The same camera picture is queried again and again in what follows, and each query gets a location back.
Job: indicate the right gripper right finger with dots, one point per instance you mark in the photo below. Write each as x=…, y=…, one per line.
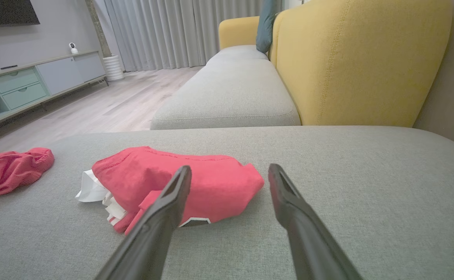
x=308, y=237

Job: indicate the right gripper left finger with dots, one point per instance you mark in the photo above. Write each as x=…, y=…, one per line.
x=153, y=237

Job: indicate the red white basketball jersey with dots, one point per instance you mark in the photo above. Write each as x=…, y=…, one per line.
x=215, y=175

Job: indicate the red shorts white stripe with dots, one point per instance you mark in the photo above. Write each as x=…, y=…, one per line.
x=9, y=171

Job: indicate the yellow grey sofa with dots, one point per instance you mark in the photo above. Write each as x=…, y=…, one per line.
x=347, y=58
x=367, y=194

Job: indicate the white ribbed pot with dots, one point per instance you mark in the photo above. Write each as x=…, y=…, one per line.
x=113, y=68

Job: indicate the pale long tv cabinet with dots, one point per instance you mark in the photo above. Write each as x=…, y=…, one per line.
x=61, y=87

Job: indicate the pale grey cabinet door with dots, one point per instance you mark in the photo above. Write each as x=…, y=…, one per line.
x=60, y=74
x=90, y=66

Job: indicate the pale green cabinet drawer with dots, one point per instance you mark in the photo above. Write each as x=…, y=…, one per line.
x=14, y=80
x=25, y=96

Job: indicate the grey pleated curtain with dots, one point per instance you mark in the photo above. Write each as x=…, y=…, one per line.
x=164, y=31

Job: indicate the brown rough trunk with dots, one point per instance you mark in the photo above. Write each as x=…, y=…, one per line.
x=99, y=31

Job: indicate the teal cushion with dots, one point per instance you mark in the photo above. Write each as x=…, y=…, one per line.
x=266, y=23

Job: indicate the black remote control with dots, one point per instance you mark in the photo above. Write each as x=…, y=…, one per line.
x=9, y=67

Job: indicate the black television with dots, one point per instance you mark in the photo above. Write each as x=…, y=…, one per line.
x=5, y=11

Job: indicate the small white security camera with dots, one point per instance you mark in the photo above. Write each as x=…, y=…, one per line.
x=73, y=47

